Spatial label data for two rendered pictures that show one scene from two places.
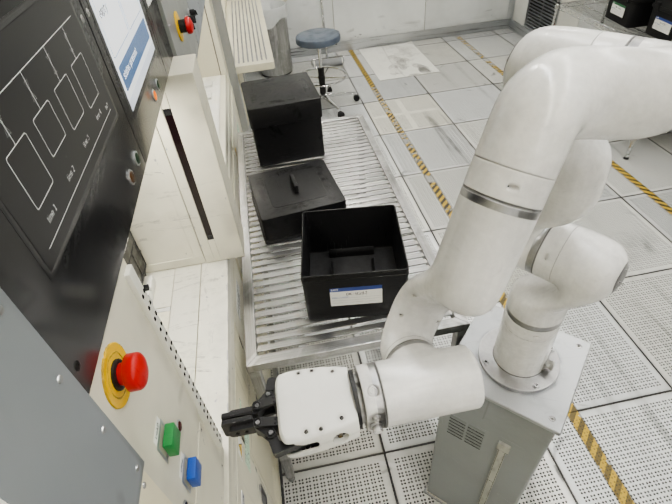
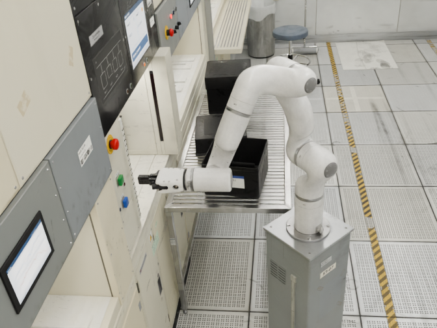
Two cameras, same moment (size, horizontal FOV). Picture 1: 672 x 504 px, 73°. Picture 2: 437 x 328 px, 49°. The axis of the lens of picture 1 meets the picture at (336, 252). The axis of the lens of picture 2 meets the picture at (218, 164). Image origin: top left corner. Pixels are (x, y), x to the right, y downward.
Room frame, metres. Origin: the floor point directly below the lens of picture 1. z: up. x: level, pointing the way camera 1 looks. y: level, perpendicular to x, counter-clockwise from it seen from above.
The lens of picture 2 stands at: (-1.02, -0.50, 2.17)
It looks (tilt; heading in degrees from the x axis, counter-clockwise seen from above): 33 degrees down; 16
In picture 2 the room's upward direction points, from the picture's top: 5 degrees counter-clockwise
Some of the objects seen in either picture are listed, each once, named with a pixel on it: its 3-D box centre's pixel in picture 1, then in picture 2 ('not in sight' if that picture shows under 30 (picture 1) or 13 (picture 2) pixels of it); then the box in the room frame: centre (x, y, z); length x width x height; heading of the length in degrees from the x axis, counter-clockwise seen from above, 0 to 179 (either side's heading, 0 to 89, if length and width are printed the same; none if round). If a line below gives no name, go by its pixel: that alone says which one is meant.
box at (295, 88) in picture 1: (283, 118); (229, 86); (1.80, 0.16, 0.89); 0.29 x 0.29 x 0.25; 10
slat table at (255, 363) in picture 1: (329, 274); (240, 191); (1.36, 0.03, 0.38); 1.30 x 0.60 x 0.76; 7
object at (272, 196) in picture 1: (296, 195); (220, 131); (1.32, 0.12, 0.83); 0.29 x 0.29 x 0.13; 13
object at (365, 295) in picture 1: (352, 260); (236, 166); (0.94, -0.05, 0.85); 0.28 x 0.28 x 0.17; 89
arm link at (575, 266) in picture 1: (563, 278); (315, 172); (0.60, -0.44, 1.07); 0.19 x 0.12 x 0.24; 43
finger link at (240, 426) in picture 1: (249, 432); (146, 182); (0.28, 0.13, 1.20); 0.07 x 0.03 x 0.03; 96
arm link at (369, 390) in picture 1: (368, 397); (190, 179); (0.31, -0.02, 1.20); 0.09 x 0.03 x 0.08; 6
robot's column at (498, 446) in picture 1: (493, 430); (305, 288); (0.63, -0.42, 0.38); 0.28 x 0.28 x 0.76; 52
